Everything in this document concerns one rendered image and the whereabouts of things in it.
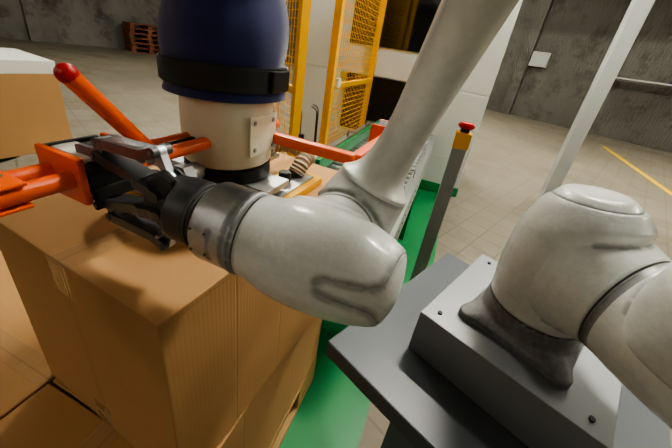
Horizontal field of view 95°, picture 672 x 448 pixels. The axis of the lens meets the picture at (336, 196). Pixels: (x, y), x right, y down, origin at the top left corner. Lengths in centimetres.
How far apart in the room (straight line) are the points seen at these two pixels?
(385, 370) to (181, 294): 38
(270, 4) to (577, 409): 75
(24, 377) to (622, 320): 106
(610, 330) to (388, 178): 32
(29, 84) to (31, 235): 134
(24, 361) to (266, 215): 82
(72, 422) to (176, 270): 46
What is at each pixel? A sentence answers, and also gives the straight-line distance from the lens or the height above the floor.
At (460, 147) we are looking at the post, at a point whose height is 94.
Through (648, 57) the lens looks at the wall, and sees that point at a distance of 1165.
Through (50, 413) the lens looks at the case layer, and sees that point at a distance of 92.
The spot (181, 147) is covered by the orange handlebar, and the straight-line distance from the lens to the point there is 55.
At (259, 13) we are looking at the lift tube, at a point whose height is 129.
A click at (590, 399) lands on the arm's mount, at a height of 85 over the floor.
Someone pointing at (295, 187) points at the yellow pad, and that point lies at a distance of 68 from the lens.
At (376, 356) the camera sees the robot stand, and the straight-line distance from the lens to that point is 66.
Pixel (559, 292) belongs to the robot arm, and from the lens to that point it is 54.
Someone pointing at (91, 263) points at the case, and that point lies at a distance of 55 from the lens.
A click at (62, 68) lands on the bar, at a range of 48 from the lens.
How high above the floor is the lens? 126
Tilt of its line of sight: 26 degrees down
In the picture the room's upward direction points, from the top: 9 degrees clockwise
